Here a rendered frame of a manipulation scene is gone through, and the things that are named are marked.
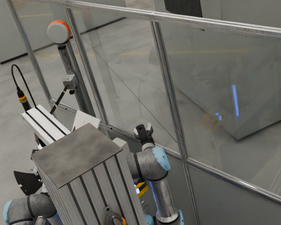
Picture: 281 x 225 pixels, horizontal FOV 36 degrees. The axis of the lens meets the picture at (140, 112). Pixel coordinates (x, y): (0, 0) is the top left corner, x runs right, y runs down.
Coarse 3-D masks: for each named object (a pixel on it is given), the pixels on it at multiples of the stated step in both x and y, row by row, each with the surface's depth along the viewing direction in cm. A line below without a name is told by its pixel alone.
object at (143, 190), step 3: (138, 183) 270; (141, 183) 270; (138, 186) 269; (147, 186) 275; (144, 189) 274; (147, 189) 276; (141, 192) 272; (144, 192) 274; (138, 195) 271; (141, 195) 273
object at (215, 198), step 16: (64, 112) 396; (128, 144) 338; (176, 160) 299; (176, 176) 311; (192, 176) 295; (208, 176) 281; (176, 192) 324; (208, 192) 292; (224, 192) 278; (240, 192) 265; (192, 208) 320; (208, 208) 303; (224, 208) 288; (240, 208) 275; (256, 208) 262; (272, 208) 251; (192, 224) 334; (208, 224) 315; (224, 224) 299; (240, 224) 284; (256, 224) 271; (272, 224) 259
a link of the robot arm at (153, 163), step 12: (144, 156) 193; (156, 156) 192; (144, 168) 192; (156, 168) 193; (168, 168) 194; (156, 180) 196; (156, 192) 203; (168, 192) 205; (156, 204) 210; (168, 204) 208; (156, 216) 220; (168, 216) 211; (180, 216) 215
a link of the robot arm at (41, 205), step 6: (30, 198) 214; (36, 198) 214; (42, 198) 215; (48, 198) 218; (30, 204) 212; (36, 204) 212; (42, 204) 213; (48, 204) 216; (36, 210) 212; (42, 210) 214; (48, 210) 216; (54, 210) 219; (36, 216) 215; (42, 216) 220; (48, 216) 219; (54, 216) 223; (54, 222) 227; (60, 222) 230
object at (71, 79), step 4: (68, 76) 306; (72, 76) 304; (64, 80) 302; (68, 80) 301; (72, 80) 302; (76, 80) 308; (64, 84) 303; (72, 84) 302; (76, 84) 308; (68, 88) 304; (72, 88) 304
